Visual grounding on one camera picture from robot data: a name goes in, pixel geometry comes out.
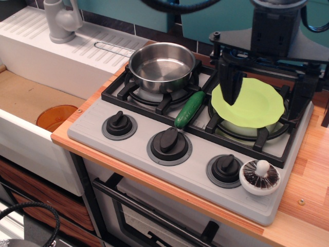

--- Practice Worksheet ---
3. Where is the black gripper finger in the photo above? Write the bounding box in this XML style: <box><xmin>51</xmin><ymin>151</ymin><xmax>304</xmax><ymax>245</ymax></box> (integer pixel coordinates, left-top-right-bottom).
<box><xmin>287</xmin><ymin>74</ymin><xmax>319</xmax><ymax>121</ymax></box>
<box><xmin>217</xmin><ymin>52</ymin><xmax>246</xmax><ymax>105</ymax></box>

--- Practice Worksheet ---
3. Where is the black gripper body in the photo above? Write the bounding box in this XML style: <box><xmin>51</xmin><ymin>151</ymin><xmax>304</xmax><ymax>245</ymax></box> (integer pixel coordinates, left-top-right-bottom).
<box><xmin>209</xmin><ymin>28</ymin><xmax>323</xmax><ymax>77</ymax></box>

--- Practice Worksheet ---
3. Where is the green toy pickle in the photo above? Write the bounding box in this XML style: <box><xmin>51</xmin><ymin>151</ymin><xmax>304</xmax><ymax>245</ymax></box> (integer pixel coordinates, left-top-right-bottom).
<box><xmin>174</xmin><ymin>91</ymin><xmax>206</xmax><ymax>129</ymax></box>

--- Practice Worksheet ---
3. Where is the white brown toy mushroom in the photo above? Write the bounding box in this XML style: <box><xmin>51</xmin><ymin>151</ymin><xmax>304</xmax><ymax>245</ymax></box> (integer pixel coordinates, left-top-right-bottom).
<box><xmin>239</xmin><ymin>160</ymin><xmax>281</xmax><ymax>196</ymax></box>

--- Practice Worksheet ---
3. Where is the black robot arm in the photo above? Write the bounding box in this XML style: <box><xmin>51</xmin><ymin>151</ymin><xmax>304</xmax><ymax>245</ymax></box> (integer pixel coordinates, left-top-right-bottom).
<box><xmin>209</xmin><ymin>1</ymin><xmax>328</xmax><ymax>120</ymax></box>

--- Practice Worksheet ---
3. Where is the lime green plate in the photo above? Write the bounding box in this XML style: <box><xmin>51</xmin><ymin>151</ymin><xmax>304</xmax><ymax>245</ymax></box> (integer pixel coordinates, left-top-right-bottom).
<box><xmin>211</xmin><ymin>78</ymin><xmax>285</xmax><ymax>129</ymax></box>

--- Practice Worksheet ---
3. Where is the stainless steel pot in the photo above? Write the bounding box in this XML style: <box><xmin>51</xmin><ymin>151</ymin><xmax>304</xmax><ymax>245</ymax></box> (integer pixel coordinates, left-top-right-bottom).
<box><xmin>94</xmin><ymin>41</ymin><xmax>196</xmax><ymax>94</ymax></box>

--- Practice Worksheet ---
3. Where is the grey toy stove top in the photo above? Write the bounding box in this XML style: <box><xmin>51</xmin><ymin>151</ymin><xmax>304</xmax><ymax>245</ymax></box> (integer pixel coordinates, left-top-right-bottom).
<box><xmin>66</xmin><ymin>64</ymin><xmax>315</xmax><ymax>227</ymax></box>

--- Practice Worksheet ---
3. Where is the black middle stove knob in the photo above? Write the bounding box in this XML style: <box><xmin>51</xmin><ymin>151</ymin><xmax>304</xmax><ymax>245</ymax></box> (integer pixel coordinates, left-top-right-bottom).
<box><xmin>147</xmin><ymin>127</ymin><xmax>193</xmax><ymax>166</ymax></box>

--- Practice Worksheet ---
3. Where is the black stove knob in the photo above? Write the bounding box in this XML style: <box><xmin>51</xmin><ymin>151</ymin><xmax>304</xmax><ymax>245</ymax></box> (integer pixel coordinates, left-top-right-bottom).
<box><xmin>102</xmin><ymin>111</ymin><xmax>138</xmax><ymax>141</ymax></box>
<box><xmin>206</xmin><ymin>154</ymin><xmax>243</xmax><ymax>189</ymax></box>
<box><xmin>147</xmin><ymin>127</ymin><xmax>193</xmax><ymax>166</ymax></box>

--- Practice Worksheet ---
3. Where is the black right stove knob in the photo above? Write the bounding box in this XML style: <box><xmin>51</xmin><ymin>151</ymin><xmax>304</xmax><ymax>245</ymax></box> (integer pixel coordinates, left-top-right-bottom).
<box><xmin>206</xmin><ymin>154</ymin><xmax>243</xmax><ymax>189</ymax></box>

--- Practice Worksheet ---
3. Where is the black left stove knob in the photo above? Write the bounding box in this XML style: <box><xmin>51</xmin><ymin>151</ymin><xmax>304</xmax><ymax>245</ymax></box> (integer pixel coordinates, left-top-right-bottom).
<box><xmin>102</xmin><ymin>111</ymin><xmax>138</xmax><ymax>141</ymax></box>

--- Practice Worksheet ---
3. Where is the black left burner grate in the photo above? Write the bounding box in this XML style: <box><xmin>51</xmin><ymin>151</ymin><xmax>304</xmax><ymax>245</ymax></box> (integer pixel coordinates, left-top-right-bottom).
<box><xmin>101</xmin><ymin>60</ymin><xmax>217</xmax><ymax>129</ymax></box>

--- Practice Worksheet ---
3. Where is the black burner grate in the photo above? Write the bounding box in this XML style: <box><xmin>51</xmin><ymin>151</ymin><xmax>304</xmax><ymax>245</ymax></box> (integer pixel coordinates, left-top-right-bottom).
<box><xmin>101</xmin><ymin>60</ymin><xmax>217</xmax><ymax>129</ymax></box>
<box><xmin>184</xmin><ymin>71</ymin><xmax>314</xmax><ymax>168</ymax></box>

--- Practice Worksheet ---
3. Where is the black right burner grate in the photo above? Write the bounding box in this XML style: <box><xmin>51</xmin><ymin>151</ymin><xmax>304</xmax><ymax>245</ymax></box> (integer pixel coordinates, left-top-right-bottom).
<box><xmin>184</xmin><ymin>71</ymin><xmax>314</xmax><ymax>168</ymax></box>

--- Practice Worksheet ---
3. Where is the grey toy faucet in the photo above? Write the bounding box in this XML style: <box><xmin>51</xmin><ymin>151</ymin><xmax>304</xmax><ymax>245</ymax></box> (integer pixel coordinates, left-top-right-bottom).
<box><xmin>44</xmin><ymin>0</ymin><xmax>83</xmax><ymax>44</ymax></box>

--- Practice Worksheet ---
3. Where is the orange translucent bowl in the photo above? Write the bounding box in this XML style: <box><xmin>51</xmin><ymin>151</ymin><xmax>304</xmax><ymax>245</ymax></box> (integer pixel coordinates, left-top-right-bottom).
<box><xmin>36</xmin><ymin>104</ymin><xmax>78</xmax><ymax>132</ymax></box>

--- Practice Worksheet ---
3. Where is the wood grain drawer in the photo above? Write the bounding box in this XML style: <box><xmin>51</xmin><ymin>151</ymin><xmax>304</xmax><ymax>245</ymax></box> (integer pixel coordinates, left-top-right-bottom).
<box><xmin>1</xmin><ymin>157</ymin><xmax>102</xmax><ymax>247</ymax></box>

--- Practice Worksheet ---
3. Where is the oven door with black handle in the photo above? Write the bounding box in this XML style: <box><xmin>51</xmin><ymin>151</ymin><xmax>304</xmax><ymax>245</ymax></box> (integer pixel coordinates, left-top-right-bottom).
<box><xmin>92</xmin><ymin>173</ymin><xmax>219</xmax><ymax>246</ymax></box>

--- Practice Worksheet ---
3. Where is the black braided cable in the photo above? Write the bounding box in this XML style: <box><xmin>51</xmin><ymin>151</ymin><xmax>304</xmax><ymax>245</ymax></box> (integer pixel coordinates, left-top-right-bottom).
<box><xmin>0</xmin><ymin>201</ymin><xmax>61</xmax><ymax>247</ymax></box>

